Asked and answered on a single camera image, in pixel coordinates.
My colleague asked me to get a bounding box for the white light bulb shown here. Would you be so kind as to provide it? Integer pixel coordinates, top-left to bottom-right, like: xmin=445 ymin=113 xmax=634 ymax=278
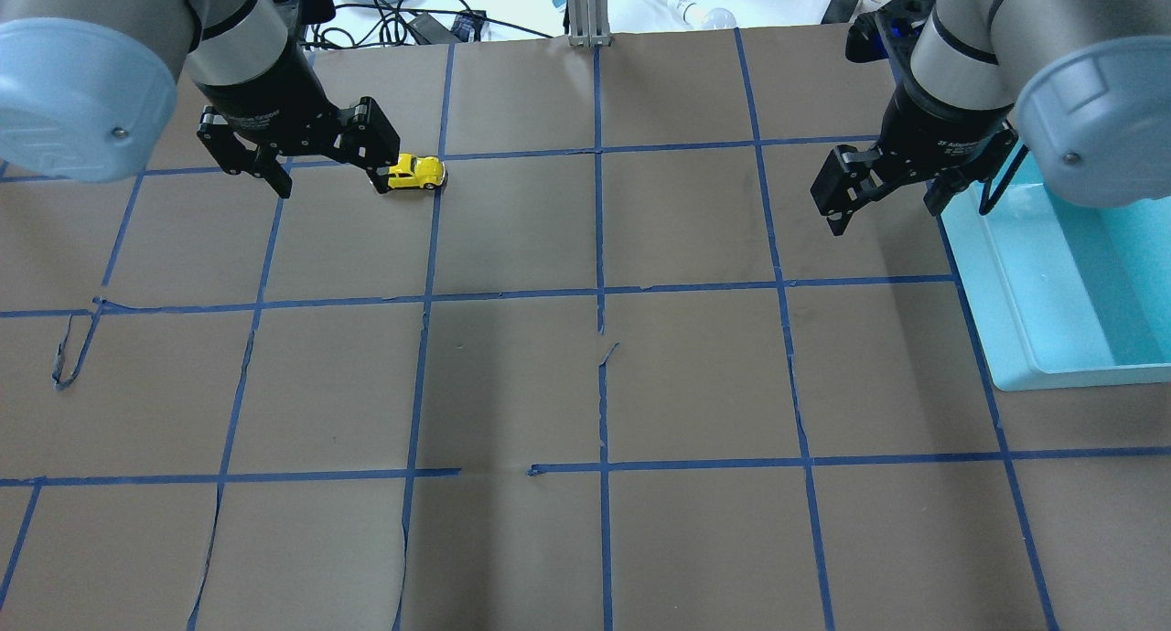
xmin=665 ymin=0 xmax=737 ymax=30

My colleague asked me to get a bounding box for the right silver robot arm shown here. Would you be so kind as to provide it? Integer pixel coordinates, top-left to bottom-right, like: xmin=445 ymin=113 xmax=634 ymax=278
xmin=812 ymin=0 xmax=1170 ymax=236

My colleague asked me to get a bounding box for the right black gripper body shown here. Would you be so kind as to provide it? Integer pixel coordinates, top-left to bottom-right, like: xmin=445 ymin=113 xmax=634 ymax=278
xmin=809 ymin=77 xmax=1019 ymax=215

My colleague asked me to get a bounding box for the aluminium frame post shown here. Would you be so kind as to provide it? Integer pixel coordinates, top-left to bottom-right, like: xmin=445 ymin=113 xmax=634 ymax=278
xmin=564 ymin=0 xmax=612 ymax=48

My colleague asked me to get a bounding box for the black power adapter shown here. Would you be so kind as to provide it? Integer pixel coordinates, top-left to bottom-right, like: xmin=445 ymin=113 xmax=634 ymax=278
xmin=406 ymin=11 xmax=487 ymax=44

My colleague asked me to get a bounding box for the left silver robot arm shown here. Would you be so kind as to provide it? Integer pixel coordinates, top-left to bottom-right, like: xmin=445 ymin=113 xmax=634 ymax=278
xmin=1 ymin=0 xmax=400 ymax=198

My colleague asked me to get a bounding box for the brown paper table cover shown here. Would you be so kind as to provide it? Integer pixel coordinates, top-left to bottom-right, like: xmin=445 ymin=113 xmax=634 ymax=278
xmin=1 ymin=26 xmax=1167 ymax=630

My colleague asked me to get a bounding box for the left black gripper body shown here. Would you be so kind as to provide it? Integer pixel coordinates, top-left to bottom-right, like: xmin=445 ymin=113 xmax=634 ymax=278
xmin=197 ymin=42 xmax=400 ymax=172

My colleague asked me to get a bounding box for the light blue plastic bin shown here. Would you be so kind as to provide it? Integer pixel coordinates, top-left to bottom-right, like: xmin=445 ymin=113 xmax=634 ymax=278
xmin=941 ymin=159 xmax=1170 ymax=390

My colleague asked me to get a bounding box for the yellow beetle toy car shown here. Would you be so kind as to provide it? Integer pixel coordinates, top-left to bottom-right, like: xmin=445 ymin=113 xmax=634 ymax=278
xmin=385 ymin=152 xmax=448 ymax=192

